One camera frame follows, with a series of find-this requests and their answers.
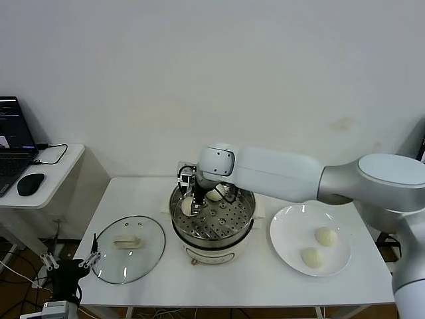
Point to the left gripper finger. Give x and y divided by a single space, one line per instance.
49 260
90 258

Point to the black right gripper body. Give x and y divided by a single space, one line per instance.
196 184

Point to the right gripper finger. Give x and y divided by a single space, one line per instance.
200 199
192 202

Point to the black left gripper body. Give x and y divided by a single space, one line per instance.
68 274

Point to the white steamed baozi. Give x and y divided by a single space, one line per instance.
326 236
312 258
186 206
214 196

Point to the round glass pot lid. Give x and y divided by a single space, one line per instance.
139 266

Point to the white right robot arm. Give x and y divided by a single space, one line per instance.
282 176

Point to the stainless steel steamer basket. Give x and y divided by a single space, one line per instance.
229 222

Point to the cream electric cooking pot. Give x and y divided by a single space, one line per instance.
216 254

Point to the white rounded side table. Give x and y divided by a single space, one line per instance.
50 186

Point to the black computer mouse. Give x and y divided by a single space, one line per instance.
30 184

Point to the white round plate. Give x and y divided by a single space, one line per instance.
292 232

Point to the black open laptop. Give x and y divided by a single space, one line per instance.
13 126

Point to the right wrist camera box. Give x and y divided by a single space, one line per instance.
186 166

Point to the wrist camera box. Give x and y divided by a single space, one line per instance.
186 166
56 309

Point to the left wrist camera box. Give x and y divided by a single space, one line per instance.
56 309

